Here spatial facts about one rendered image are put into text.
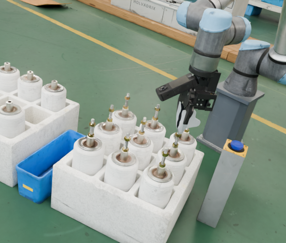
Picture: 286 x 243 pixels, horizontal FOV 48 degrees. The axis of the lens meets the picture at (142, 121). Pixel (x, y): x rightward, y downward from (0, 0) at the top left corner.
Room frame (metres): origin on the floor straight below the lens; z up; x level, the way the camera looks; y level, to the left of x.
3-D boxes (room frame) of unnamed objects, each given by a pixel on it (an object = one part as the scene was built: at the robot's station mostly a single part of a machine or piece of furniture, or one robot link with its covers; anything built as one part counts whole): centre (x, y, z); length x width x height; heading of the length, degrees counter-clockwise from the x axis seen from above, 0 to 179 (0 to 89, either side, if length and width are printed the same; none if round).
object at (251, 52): (1.42, -0.41, 0.47); 0.13 x 0.12 x 0.14; 51
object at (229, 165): (0.88, -0.30, 0.16); 0.07 x 0.07 x 0.31; 72
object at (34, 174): (0.92, 0.28, 0.06); 0.30 x 0.11 x 0.12; 161
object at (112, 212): (0.90, 0.00, 0.09); 0.39 x 0.39 x 0.18; 72
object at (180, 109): (0.88, -0.13, 0.38); 0.06 x 0.03 x 0.09; 108
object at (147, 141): (0.90, 0.00, 0.25); 0.08 x 0.08 x 0.01
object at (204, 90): (0.87, -0.14, 0.49); 0.09 x 0.08 x 0.12; 108
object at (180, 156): (0.86, -0.12, 0.25); 0.08 x 0.08 x 0.01
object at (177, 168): (0.86, -0.12, 0.16); 0.10 x 0.10 x 0.18
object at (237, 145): (0.88, -0.30, 0.32); 0.04 x 0.04 x 0.02
